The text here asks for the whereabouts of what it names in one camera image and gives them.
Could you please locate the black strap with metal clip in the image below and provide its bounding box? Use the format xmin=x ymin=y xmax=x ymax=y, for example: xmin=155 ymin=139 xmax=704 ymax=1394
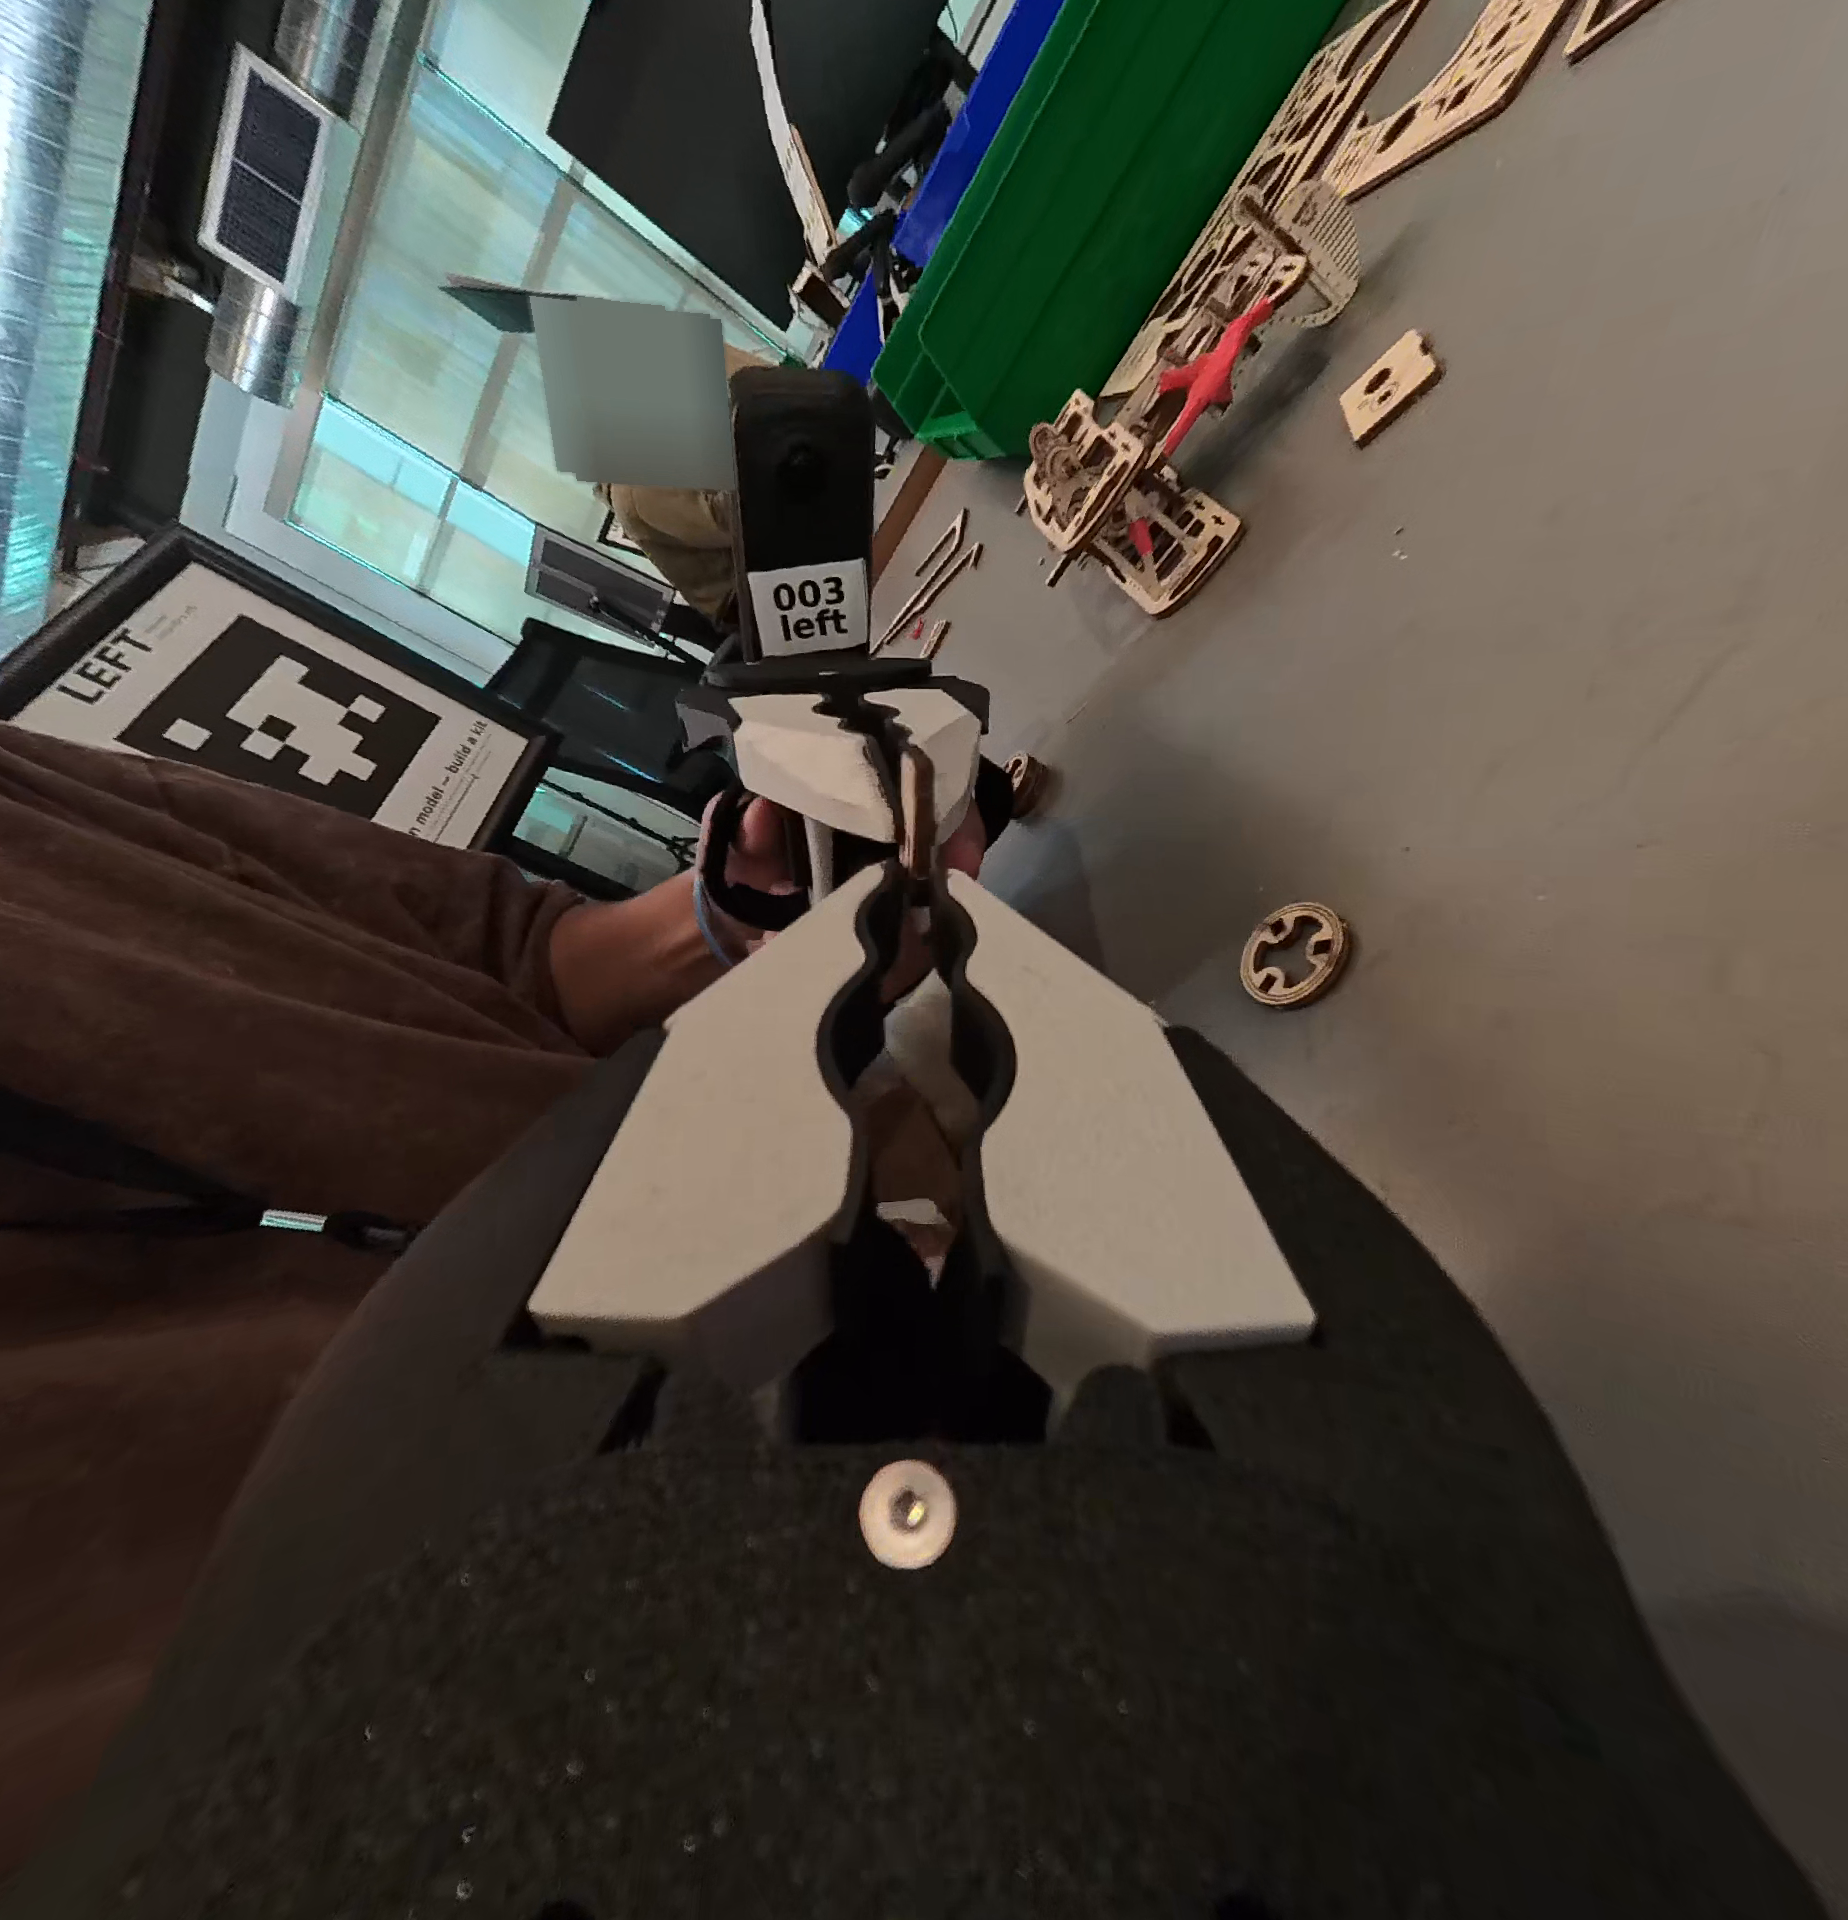
xmin=0 ymin=1072 xmax=418 ymax=1256

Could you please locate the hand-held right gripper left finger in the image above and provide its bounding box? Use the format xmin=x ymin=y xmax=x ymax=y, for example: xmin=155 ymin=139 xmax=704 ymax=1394
xmin=525 ymin=861 xmax=887 ymax=1441

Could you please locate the partly built wooden model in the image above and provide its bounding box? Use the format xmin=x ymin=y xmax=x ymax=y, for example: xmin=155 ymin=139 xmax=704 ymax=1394
xmin=1020 ymin=390 xmax=1247 ymax=617

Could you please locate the large laser-cut wooden sheet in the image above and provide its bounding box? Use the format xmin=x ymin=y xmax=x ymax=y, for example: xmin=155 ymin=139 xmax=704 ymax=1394
xmin=1103 ymin=0 xmax=1436 ymax=402

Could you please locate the green plastic bin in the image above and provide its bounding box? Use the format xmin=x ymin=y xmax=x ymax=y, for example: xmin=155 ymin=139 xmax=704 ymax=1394
xmin=870 ymin=0 xmax=1347 ymax=465

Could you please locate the person's left hand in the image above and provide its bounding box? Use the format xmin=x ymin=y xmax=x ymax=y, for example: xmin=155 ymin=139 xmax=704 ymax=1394
xmin=698 ymin=786 xmax=988 ymax=970

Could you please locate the grey slatted unit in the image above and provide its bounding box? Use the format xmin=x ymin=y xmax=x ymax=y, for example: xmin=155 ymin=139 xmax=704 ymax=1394
xmin=525 ymin=527 xmax=680 ymax=632

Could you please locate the person's left forearm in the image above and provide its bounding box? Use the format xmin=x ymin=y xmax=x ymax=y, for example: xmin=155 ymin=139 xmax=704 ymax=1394
xmin=0 ymin=712 xmax=734 ymax=1190

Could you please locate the red plastic tool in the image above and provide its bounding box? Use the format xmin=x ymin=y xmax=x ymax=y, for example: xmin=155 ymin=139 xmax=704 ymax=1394
xmin=1156 ymin=301 xmax=1275 ymax=447

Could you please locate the black monitor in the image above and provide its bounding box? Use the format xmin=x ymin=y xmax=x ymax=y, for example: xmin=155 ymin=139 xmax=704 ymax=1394
xmin=550 ymin=0 xmax=957 ymax=326

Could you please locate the dark flat panel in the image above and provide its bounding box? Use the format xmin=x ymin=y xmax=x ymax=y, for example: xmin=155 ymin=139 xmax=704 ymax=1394
xmin=445 ymin=275 xmax=566 ymax=337

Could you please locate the curved pale wooden strip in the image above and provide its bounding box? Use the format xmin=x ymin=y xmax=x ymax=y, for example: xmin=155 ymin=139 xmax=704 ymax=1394
xmin=748 ymin=0 xmax=844 ymax=312

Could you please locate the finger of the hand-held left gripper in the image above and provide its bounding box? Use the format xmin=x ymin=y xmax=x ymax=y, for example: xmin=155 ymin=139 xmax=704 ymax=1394
xmin=730 ymin=691 xmax=894 ymax=845
xmin=881 ymin=685 xmax=993 ymax=845

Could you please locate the person's brown clothed torso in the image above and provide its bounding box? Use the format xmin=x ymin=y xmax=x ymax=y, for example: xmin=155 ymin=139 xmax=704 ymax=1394
xmin=0 ymin=1185 xmax=422 ymax=1920

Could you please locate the black chair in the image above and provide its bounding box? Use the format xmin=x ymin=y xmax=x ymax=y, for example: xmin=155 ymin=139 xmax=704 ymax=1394
xmin=840 ymin=45 xmax=971 ymax=289

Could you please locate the silver ventilation duct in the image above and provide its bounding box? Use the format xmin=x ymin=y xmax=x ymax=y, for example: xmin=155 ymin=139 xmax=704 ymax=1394
xmin=0 ymin=0 xmax=155 ymax=671

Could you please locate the white air vent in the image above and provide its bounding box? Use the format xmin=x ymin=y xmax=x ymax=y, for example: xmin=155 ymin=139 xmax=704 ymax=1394
xmin=195 ymin=44 xmax=334 ymax=285

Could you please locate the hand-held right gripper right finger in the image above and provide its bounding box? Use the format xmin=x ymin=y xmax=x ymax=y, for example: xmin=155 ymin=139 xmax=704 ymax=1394
xmin=925 ymin=871 xmax=1321 ymax=1418

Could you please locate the small square wooden piece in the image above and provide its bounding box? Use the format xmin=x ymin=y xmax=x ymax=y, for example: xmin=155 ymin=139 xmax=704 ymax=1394
xmin=1340 ymin=331 xmax=1445 ymax=450

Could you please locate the framed black-white marker poster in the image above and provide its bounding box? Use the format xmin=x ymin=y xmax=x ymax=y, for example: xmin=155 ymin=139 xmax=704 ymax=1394
xmin=0 ymin=526 xmax=559 ymax=852

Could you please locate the grey desk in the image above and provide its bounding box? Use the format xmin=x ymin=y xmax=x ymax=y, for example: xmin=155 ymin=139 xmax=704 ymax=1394
xmin=865 ymin=0 xmax=1848 ymax=1920

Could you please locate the blue plastic bin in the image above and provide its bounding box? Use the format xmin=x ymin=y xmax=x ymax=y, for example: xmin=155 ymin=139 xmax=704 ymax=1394
xmin=821 ymin=0 xmax=1071 ymax=378

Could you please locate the ribbed wooden fan piece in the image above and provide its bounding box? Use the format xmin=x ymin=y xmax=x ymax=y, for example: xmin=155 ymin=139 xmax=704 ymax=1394
xmin=1275 ymin=180 xmax=1366 ymax=326

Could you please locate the forked laser-cut wooden sheet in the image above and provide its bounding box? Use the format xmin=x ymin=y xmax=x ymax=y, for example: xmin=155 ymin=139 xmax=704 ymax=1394
xmin=1321 ymin=0 xmax=1572 ymax=206

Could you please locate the thin wooden stick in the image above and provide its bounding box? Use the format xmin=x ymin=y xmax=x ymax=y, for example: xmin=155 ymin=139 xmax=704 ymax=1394
xmin=878 ymin=508 xmax=970 ymax=647
xmin=900 ymin=543 xmax=987 ymax=632

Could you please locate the wooden ring with notches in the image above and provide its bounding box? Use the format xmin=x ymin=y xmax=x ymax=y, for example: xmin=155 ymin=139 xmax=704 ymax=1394
xmin=1239 ymin=901 xmax=1356 ymax=1012

